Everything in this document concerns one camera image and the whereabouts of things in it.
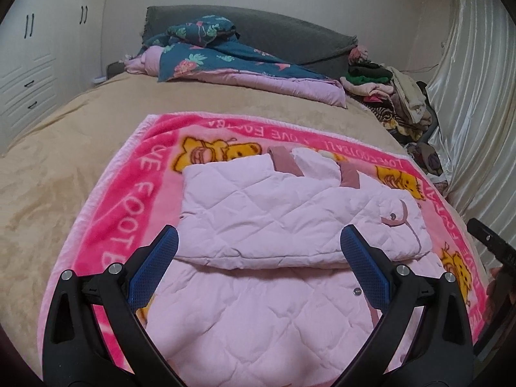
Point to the pile of clothes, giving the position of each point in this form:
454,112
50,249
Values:
403,96

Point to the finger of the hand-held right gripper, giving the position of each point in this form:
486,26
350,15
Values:
494,242
508,294

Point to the dark bedside table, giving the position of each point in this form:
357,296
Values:
115,69

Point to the pink printed blanket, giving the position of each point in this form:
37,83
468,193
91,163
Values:
121,193

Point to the teal floral pillow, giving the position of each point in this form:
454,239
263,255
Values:
201,30

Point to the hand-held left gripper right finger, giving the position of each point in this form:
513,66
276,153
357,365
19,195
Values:
363,266

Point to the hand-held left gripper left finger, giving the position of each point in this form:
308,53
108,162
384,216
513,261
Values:
155,264

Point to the white wardrobe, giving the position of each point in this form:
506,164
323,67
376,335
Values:
44,60

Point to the beige bed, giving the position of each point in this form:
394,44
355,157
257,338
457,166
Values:
60,161

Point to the white satin curtain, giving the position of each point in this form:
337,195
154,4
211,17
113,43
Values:
475,109

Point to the grey headboard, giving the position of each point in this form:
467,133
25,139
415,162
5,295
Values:
290,32

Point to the teal floral quilt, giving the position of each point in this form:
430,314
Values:
250,68

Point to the pink quilted jacket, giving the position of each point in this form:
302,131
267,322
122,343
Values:
262,217

